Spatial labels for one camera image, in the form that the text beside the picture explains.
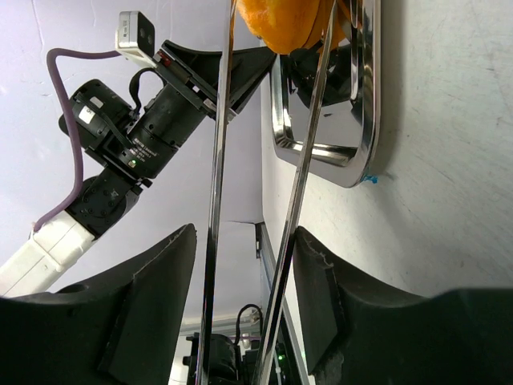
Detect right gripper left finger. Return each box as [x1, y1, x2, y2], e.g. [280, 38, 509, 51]
[1, 224, 197, 384]

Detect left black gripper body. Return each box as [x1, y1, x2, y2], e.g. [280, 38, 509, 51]
[153, 40, 277, 120]

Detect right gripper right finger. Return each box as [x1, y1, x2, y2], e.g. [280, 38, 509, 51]
[293, 228, 512, 384]

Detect metal tongs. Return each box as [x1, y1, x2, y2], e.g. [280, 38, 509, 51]
[194, 0, 357, 385]

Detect oval bread loaf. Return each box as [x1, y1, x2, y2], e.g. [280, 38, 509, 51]
[236, 0, 333, 55]

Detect metal tray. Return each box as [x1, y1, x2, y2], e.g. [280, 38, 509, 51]
[269, 1, 382, 188]

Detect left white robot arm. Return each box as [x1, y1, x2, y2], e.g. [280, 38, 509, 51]
[1, 41, 222, 298]

